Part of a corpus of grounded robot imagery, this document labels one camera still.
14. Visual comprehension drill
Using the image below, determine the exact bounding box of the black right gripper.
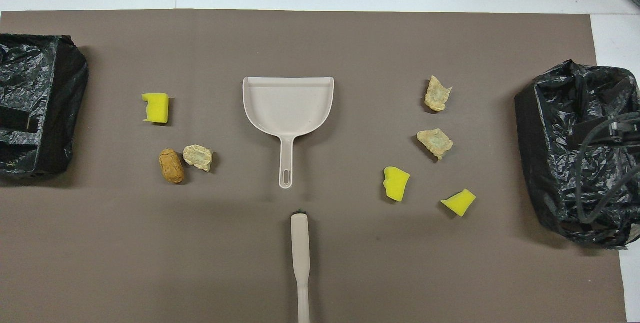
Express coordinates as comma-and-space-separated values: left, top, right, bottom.
602, 118, 640, 140

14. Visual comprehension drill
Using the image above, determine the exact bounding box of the yellow sponge block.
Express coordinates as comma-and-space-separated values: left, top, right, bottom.
142, 93, 170, 124

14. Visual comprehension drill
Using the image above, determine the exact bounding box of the brown bread roll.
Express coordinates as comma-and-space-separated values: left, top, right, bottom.
159, 148, 185, 184

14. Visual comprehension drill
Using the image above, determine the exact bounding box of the yellow sponge wedge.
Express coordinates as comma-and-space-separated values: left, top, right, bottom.
440, 188, 477, 217

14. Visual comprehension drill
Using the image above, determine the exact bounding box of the notched yellow sponge piece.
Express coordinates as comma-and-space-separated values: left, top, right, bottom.
383, 166, 411, 202

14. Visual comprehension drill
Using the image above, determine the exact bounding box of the beige plastic dustpan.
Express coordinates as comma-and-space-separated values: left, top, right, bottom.
243, 76, 335, 190

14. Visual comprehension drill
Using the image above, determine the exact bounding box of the black bag lined bin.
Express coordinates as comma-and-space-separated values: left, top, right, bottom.
515, 60, 640, 250
0, 34, 90, 181

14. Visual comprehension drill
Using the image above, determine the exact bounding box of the brown table mat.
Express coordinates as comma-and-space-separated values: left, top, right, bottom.
0, 9, 628, 323

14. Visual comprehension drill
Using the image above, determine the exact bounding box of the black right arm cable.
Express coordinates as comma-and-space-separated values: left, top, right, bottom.
574, 113, 640, 225

